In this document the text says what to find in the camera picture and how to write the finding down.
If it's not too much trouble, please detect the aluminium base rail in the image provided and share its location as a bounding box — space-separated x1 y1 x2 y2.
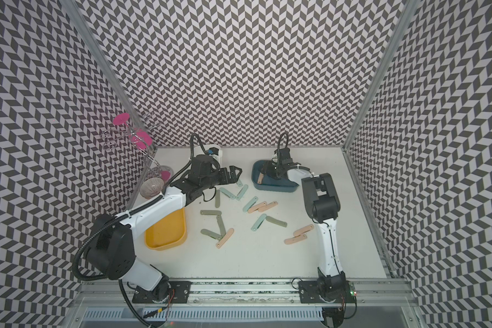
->
71 278 419 308

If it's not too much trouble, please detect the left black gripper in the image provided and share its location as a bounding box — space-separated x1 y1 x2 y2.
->
201 166 243 191

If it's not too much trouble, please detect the olive knife vertical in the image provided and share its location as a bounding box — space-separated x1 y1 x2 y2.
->
216 215 227 236

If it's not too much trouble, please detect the olive knife upright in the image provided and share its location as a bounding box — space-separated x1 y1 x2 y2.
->
215 190 221 209

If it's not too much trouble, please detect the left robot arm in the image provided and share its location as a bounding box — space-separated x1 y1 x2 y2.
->
71 133 242 301

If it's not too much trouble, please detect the olive knife horizontal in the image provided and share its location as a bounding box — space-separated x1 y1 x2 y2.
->
200 210 222 216

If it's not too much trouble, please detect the olive knife lower left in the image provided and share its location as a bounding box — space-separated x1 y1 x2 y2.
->
200 229 223 241

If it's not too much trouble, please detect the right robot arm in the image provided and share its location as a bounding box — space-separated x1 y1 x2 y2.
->
261 132 347 302

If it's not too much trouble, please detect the mint knife lower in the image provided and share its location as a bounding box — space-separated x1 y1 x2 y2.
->
251 214 267 232

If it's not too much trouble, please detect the mint knife angled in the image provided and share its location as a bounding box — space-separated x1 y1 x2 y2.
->
236 184 249 201

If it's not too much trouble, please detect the mint knife centre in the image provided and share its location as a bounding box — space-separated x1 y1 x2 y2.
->
243 196 258 213

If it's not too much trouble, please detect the yellow storage box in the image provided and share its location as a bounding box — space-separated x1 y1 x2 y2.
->
144 209 187 251

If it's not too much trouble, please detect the olive knife right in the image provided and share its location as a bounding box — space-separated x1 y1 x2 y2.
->
265 216 288 228

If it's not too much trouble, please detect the mint knife left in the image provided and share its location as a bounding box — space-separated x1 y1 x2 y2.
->
219 188 236 200

